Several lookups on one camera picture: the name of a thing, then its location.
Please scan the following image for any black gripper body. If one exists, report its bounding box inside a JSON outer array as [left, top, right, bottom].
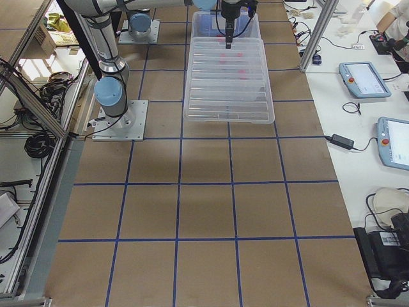
[[221, 1, 240, 40]]

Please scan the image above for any clear plastic box lid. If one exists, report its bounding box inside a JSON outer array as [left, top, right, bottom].
[[183, 36, 275, 124]]

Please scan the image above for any clear plastic storage box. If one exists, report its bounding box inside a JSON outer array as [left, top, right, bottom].
[[191, 10, 261, 38]]

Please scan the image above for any red block upper right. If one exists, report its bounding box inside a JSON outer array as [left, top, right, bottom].
[[238, 70, 248, 80]]

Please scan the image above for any far teach pendant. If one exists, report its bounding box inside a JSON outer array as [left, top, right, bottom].
[[338, 61, 392, 98]]

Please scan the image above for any teach pendant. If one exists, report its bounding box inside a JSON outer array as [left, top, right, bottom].
[[376, 116, 408, 170], [338, 61, 392, 98]]

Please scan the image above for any black power adapter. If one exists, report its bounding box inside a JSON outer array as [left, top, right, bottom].
[[330, 134, 354, 150]]

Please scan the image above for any near teach pendant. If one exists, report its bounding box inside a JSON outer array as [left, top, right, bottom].
[[376, 116, 408, 170]]

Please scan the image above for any aluminium frame post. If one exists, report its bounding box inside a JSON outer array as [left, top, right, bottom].
[[299, 0, 338, 73]]

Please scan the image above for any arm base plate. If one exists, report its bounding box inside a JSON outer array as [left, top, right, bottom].
[[91, 100, 148, 141], [118, 19, 160, 45]]

